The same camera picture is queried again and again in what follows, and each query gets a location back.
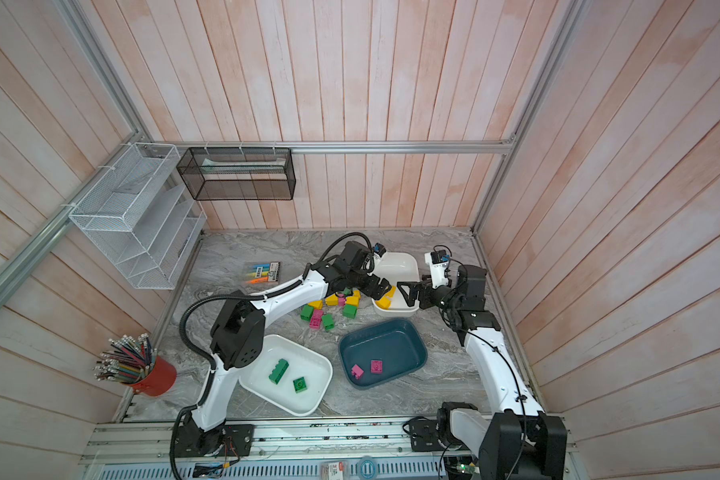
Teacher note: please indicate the long green lego brick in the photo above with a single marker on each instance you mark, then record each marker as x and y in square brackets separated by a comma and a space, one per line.
[278, 371]

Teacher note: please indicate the green square lego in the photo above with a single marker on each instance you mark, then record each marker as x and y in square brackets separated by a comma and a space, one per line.
[300, 385]

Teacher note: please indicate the highlighter marker pack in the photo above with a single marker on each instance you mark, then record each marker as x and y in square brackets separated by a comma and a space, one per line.
[265, 272]

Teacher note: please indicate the teal rectangular bin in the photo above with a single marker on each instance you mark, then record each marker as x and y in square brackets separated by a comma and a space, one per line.
[396, 342]

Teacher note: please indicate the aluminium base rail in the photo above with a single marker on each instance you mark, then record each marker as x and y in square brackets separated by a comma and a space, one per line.
[293, 448]

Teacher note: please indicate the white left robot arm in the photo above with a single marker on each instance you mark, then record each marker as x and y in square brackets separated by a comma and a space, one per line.
[237, 335]

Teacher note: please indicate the green lego cube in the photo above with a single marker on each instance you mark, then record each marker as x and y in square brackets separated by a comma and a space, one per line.
[306, 312]
[327, 322]
[349, 311]

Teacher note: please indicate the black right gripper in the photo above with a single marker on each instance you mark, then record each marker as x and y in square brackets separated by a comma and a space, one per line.
[427, 289]

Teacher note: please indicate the white rectangular bin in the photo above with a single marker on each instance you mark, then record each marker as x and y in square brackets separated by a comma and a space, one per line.
[397, 267]
[314, 367]

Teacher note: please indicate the white wire mesh shelf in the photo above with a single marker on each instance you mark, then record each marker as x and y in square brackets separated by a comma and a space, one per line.
[142, 222]

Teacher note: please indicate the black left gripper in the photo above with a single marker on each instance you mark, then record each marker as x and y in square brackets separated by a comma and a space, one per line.
[370, 288]

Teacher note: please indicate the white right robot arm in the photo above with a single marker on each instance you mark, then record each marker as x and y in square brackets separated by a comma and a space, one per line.
[520, 440]

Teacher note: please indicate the white rectangular bin near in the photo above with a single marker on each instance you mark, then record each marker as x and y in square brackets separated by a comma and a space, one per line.
[314, 367]

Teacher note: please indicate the red cup of pencils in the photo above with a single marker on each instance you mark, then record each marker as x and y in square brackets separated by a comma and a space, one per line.
[135, 363]

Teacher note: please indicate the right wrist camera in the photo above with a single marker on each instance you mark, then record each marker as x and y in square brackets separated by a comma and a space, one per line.
[438, 261]

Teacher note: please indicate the black mesh wall basket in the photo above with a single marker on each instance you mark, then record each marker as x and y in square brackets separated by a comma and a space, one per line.
[238, 173]

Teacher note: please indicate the white rectangular bin far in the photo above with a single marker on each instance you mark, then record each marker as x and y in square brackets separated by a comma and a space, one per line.
[397, 267]

